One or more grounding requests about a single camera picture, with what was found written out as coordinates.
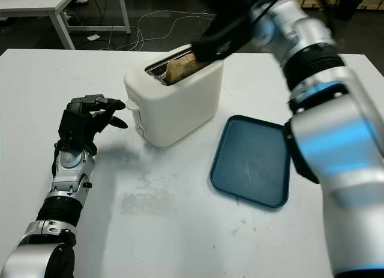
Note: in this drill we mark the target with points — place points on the black trash bin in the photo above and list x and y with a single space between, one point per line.
348 7

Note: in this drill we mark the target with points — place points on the white toaster lever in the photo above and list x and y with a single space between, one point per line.
132 105

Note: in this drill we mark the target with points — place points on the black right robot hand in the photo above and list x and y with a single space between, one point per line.
210 48

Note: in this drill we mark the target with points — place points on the white office desk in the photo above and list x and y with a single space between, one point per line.
30 3

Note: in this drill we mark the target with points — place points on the toasted bread slice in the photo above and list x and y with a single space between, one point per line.
181 69

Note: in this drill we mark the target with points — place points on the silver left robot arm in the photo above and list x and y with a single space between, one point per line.
66 182

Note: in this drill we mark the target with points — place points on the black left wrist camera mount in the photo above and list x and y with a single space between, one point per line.
75 126

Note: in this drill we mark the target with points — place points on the blue plastic tray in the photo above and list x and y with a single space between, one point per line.
252 167

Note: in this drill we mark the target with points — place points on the white toaster dial knob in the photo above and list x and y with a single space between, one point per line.
139 129

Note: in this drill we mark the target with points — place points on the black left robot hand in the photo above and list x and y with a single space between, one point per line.
106 116

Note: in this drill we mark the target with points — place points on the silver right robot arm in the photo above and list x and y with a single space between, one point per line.
330 140

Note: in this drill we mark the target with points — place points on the white two-slot toaster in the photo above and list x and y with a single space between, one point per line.
180 110

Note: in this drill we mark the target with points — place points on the white paper sheet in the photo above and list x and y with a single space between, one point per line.
94 37

